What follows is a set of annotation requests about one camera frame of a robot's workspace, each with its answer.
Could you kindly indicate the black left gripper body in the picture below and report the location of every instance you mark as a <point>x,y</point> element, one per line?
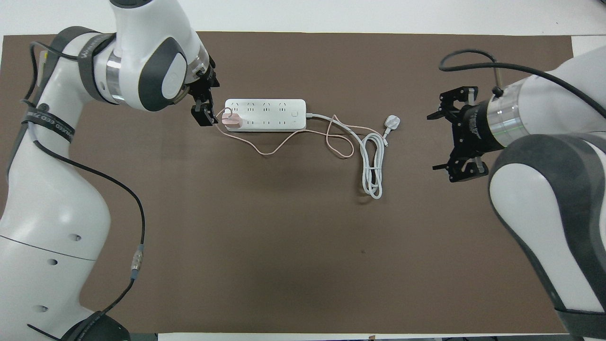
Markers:
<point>206,83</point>

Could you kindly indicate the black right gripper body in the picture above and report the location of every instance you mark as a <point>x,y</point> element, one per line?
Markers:
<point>473,128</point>

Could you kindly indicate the pink charger adapter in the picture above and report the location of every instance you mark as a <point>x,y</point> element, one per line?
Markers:
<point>233,122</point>

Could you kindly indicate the white power strip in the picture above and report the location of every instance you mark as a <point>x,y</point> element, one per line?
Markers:
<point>270,113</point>

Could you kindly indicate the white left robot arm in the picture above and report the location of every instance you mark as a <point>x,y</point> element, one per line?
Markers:
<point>52,213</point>

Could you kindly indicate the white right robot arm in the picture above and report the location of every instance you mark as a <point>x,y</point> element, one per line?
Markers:
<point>558,189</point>

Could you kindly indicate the brown table mat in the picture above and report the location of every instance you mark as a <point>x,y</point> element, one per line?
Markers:
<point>284,237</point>

